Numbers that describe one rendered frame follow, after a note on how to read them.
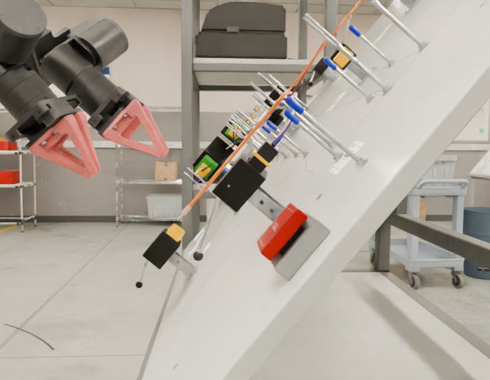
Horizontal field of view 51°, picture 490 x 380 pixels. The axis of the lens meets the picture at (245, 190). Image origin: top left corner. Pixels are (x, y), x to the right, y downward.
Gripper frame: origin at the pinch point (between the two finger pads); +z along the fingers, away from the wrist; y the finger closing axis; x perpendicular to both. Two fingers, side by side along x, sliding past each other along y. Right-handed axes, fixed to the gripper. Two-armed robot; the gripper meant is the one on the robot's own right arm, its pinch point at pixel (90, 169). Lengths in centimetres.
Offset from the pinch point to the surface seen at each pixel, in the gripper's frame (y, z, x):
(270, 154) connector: -1.1, 12.7, -19.2
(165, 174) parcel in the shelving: 659, 18, 222
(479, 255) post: 32, 56, -33
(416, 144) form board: -20.6, 16.9, -31.8
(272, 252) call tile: -21.2, 16.9, -17.2
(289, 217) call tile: -20.3, 15.6, -20.1
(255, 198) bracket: -1.0, 15.9, -14.3
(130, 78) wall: 729, -129, 186
